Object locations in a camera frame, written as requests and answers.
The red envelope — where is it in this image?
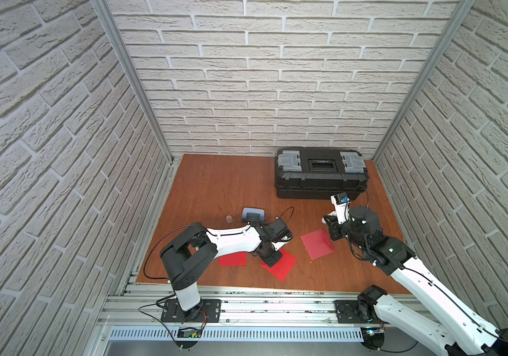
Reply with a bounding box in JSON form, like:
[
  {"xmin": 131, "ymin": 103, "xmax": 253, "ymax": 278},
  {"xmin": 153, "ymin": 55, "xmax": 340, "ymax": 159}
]
[
  {"xmin": 261, "ymin": 250, "xmax": 298, "ymax": 282},
  {"xmin": 301, "ymin": 229, "xmax": 335, "ymax": 260},
  {"xmin": 218, "ymin": 252, "xmax": 247, "ymax": 267}
]

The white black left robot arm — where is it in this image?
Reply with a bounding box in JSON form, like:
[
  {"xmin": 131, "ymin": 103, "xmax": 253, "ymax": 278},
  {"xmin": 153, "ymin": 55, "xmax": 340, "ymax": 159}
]
[{"xmin": 160, "ymin": 218, "xmax": 293, "ymax": 321}]

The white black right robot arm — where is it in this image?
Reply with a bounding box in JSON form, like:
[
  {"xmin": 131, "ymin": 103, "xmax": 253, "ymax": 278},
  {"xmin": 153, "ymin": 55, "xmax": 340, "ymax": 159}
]
[{"xmin": 322, "ymin": 197, "xmax": 508, "ymax": 355}]

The grey hole punch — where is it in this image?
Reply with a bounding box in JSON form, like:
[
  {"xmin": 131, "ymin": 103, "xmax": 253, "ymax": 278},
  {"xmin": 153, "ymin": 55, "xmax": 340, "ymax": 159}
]
[{"xmin": 241, "ymin": 208, "xmax": 266, "ymax": 223}]

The black plastic toolbox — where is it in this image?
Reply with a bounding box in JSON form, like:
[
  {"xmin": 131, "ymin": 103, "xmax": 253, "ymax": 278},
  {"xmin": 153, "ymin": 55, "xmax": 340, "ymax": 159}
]
[{"xmin": 275, "ymin": 147, "xmax": 369, "ymax": 200}]

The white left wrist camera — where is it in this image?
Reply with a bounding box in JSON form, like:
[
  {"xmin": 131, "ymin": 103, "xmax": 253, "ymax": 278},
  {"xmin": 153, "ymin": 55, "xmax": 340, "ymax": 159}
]
[{"xmin": 272, "ymin": 236, "xmax": 293, "ymax": 251}]

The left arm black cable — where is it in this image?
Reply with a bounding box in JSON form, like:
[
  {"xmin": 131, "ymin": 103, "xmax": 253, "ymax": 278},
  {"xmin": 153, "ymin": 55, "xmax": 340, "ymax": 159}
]
[{"xmin": 137, "ymin": 205, "xmax": 295, "ymax": 350}]

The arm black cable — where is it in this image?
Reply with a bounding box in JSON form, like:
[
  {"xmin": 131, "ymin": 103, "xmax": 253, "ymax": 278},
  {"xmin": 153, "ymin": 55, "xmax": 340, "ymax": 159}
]
[
  {"xmin": 137, "ymin": 205, "xmax": 295, "ymax": 350},
  {"xmin": 344, "ymin": 184, "xmax": 508, "ymax": 356}
]

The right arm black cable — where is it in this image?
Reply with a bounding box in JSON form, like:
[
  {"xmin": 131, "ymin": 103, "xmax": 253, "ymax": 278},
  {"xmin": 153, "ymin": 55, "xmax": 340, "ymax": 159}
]
[{"xmin": 344, "ymin": 184, "xmax": 508, "ymax": 356}]

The aluminium right corner post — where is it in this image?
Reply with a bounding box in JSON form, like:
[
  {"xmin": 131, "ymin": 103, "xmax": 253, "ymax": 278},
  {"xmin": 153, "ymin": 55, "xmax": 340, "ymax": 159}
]
[{"xmin": 372, "ymin": 0, "xmax": 476, "ymax": 163}]

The aluminium corner post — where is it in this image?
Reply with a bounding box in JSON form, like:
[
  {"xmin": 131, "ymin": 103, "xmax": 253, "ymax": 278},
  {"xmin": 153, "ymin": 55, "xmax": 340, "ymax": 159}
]
[
  {"xmin": 92, "ymin": 0, "xmax": 174, "ymax": 163},
  {"xmin": 372, "ymin": 0, "xmax": 476, "ymax": 163}
]

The aluminium left corner post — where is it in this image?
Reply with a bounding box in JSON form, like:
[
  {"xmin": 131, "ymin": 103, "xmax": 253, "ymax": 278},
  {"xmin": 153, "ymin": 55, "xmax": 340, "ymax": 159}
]
[{"xmin": 92, "ymin": 0, "xmax": 174, "ymax": 163}]

